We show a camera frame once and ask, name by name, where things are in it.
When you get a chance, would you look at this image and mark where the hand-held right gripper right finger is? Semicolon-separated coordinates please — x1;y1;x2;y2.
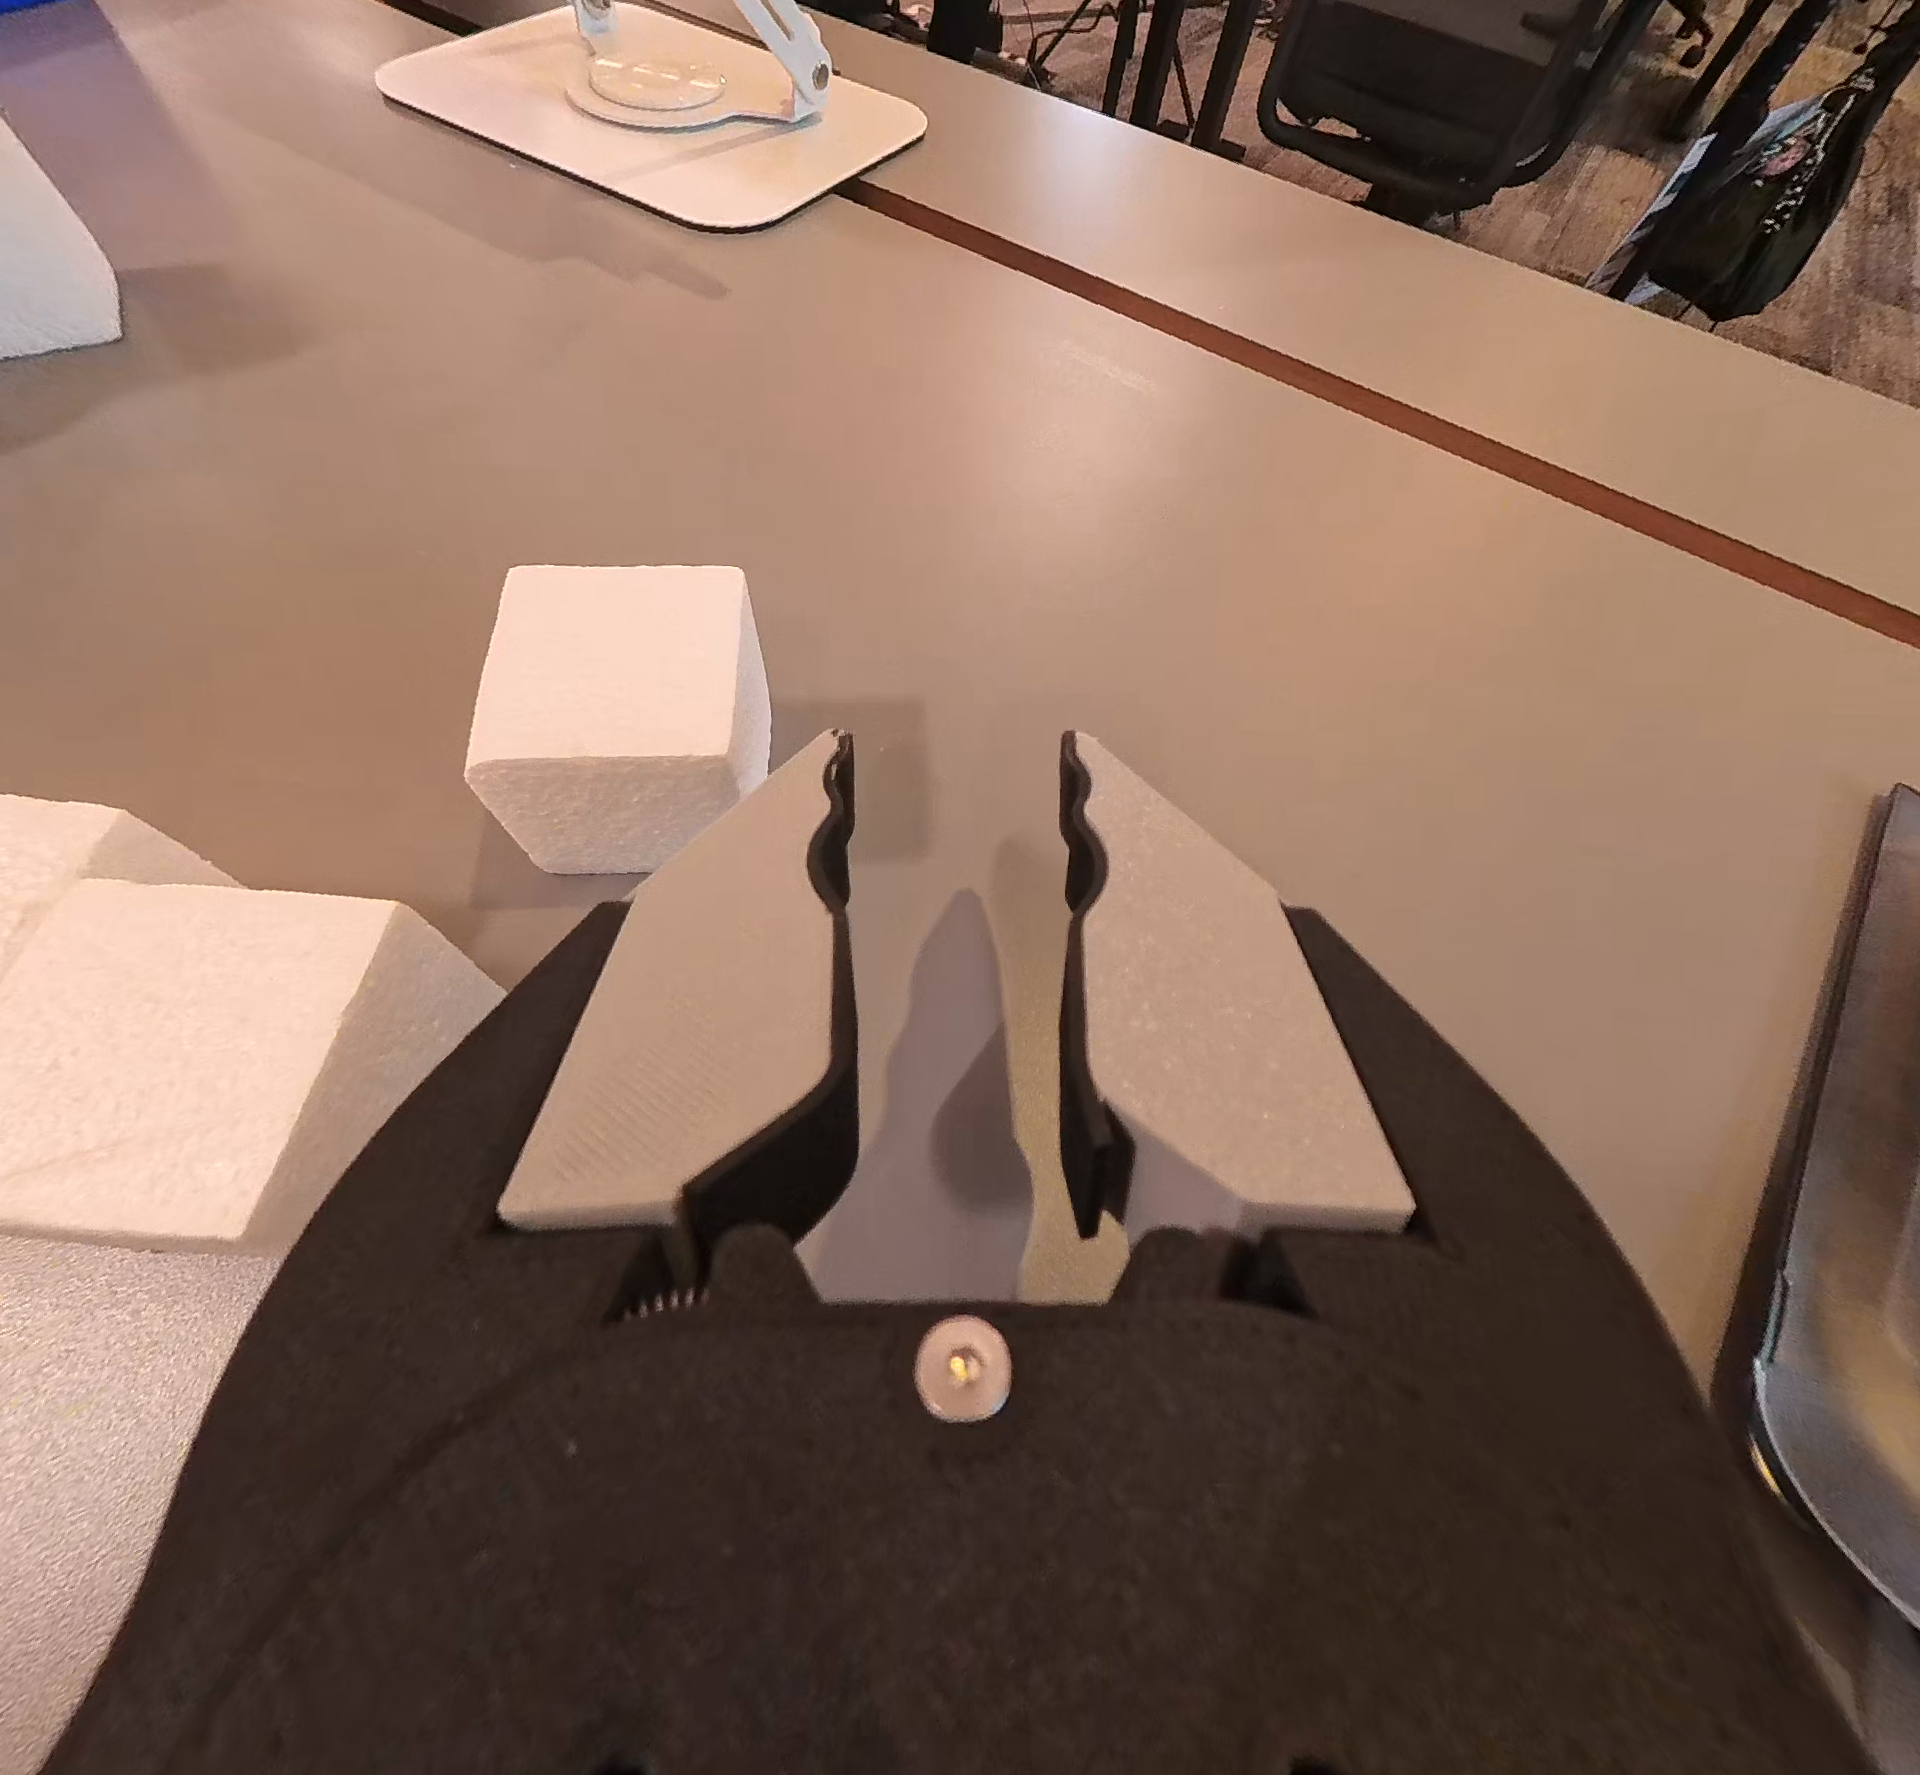
1057;730;1422;1239

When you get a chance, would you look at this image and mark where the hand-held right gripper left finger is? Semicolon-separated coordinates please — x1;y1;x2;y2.
496;730;865;1245

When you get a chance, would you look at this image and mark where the white hard foam cube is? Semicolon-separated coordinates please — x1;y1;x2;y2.
462;563;776;878
0;878;506;1775
0;115;127;362
0;791;247;974

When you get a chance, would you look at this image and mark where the white document stand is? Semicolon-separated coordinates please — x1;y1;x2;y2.
375;0;929;232

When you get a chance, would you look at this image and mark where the black floral bag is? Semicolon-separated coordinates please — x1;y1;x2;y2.
1591;49;1920;326

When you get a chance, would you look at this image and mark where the black office chair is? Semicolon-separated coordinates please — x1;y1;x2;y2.
1256;0;1719;223

